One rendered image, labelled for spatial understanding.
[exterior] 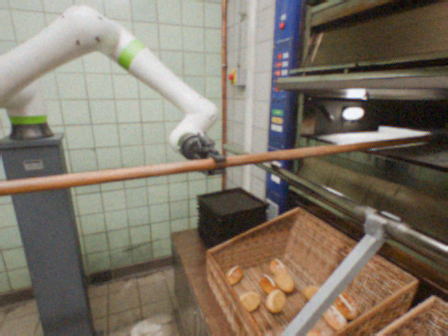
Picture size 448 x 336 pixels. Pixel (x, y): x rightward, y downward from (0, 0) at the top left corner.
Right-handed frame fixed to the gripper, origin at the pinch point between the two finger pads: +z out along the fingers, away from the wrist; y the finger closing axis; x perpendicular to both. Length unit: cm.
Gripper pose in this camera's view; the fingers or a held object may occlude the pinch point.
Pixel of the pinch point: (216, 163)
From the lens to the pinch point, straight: 73.1
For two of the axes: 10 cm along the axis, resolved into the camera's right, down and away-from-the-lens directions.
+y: 0.0, 9.6, 2.9
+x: -9.2, 1.1, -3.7
